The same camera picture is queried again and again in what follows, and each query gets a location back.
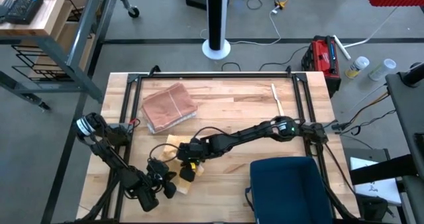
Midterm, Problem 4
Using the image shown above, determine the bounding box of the grey side table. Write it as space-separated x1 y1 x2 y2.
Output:
349 60 424 224

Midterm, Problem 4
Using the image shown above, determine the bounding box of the white paper sheet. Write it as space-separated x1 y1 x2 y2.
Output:
349 156 402 205

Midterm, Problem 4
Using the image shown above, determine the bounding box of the white floor cable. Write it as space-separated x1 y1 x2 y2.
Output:
342 5 398 50
198 5 282 46

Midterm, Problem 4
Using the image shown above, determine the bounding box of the white canister green label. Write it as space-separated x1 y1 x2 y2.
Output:
367 58 397 82

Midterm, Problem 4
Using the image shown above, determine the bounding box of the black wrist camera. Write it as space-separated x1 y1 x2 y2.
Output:
178 166 197 183
162 182 178 199

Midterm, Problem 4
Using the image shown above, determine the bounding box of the yellow checked towel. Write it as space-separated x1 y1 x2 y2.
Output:
158 134 207 196

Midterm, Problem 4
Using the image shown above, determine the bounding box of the black bag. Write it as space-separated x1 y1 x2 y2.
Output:
356 194 396 223

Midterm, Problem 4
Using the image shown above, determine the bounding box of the black white pole stand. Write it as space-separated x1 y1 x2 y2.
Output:
201 0 231 61

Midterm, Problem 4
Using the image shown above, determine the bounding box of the red tool case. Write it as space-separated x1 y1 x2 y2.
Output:
300 34 342 97

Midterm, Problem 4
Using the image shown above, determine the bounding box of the black floor cable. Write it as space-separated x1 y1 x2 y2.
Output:
220 62 242 73
258 45 309 72

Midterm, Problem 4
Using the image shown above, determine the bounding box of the pink towel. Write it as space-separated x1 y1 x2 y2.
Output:
140 82 199 134

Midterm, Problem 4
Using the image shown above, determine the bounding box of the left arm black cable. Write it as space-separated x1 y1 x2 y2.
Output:
148 142 182 164

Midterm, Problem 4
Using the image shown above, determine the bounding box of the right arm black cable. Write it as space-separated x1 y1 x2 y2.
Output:
189 126 231 142

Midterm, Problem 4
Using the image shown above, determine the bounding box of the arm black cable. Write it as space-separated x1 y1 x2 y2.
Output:
189 126 231 142
148 142 182 164

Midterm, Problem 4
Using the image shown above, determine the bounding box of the wooden workbench grey frame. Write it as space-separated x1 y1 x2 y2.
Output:
0 0 140 112

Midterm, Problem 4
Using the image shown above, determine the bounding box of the wooden side desk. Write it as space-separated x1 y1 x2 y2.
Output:
9 0 95 83

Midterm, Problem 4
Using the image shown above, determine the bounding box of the white plastic tube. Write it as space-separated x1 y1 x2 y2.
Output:
332 34 352 61

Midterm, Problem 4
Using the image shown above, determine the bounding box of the wooden stick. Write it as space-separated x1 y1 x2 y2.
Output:
270 82 286 117

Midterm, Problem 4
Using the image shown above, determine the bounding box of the navy fabric bin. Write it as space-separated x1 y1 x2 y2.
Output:
244 155 334 224

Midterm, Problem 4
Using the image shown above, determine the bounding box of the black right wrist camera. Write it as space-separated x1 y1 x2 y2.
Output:
178 166 197 183

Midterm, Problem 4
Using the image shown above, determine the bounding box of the white canister yellow label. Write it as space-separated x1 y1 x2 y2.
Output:
343 55 370 80

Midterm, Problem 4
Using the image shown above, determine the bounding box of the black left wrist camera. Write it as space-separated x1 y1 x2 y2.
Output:
162 182 178 199

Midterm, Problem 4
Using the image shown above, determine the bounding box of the black keyboard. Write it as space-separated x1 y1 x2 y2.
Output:
2 0 43 25

